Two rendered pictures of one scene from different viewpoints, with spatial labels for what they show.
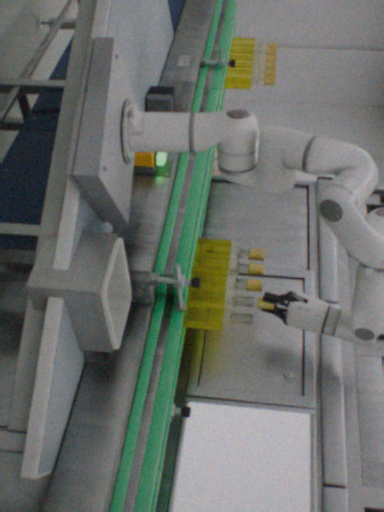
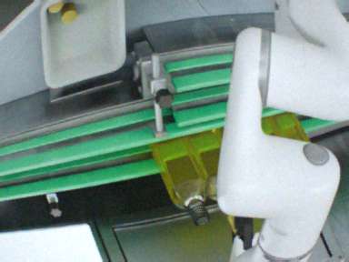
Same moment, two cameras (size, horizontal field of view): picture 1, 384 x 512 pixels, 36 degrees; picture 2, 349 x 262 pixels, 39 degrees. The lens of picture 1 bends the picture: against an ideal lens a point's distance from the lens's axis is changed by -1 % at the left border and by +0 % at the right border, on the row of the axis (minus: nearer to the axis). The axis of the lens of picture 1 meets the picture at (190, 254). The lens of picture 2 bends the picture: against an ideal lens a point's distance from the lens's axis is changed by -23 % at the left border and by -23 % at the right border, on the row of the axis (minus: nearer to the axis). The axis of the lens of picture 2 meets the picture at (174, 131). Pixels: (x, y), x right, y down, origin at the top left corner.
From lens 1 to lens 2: 1.08 m
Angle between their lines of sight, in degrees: 46
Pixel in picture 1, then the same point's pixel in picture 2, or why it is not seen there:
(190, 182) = not seen: hidden behind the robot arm
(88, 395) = (17, 105)
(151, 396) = (32, 152)
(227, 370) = (150, 248)
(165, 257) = (198, 64)
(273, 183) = (279, 27)
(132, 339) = (84, 106)
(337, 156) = (314, 16)
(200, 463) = (31, 246)
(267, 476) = not seen: outside the picture
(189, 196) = not seen: hidden behind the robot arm
